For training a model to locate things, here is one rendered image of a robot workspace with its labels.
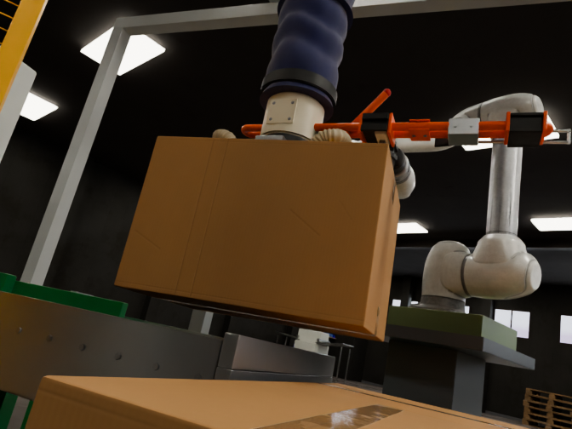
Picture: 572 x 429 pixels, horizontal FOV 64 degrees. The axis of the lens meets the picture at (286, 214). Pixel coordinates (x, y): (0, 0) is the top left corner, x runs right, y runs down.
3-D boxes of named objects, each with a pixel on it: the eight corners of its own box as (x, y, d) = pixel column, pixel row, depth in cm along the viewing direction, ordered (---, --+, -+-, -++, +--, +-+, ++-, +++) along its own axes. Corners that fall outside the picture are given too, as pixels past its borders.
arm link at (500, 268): (481, 301, 167) (546, 306, 151) (458, 293, 157) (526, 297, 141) (494, 112, 186) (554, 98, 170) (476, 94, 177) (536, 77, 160)
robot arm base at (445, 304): (423, 317, 183) (425, 302, 185) (477, 322, 167) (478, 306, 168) (397, 307, 172) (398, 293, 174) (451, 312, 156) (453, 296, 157)
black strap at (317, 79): (247, 82, 130) (249, 69, 131) (277, 122, 150) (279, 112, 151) (323, 77, 121) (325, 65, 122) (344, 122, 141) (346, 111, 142)
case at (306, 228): (112, 285, 109) (157, 134, 121) (191, 308, 145) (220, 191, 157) (363, 327, 90) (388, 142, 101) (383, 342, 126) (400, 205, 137)
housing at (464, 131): (447, 134, 112) (449, 117, 113) (448, 146, 118) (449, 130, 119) (478, 133, 109) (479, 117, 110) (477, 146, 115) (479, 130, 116)
